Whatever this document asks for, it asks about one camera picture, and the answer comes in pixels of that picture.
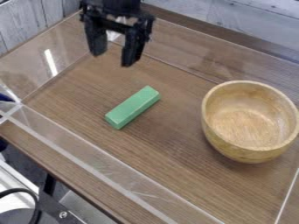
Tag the green rectangular block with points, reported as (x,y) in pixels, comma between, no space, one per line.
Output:
(133,107)

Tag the clear acrylic front barrier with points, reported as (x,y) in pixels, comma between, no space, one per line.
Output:
(110,184)

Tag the black table leg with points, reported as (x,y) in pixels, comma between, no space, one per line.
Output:
(50,184)

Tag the grey metal base plate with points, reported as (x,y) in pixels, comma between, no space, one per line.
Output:
(54,212)

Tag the clear acrylic corner bracket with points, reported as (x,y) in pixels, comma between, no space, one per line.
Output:
(122,24)

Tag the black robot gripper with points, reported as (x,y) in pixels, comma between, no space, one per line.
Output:
(94,16)

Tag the brown wooden bowl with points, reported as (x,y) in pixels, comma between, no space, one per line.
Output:
(250,121)

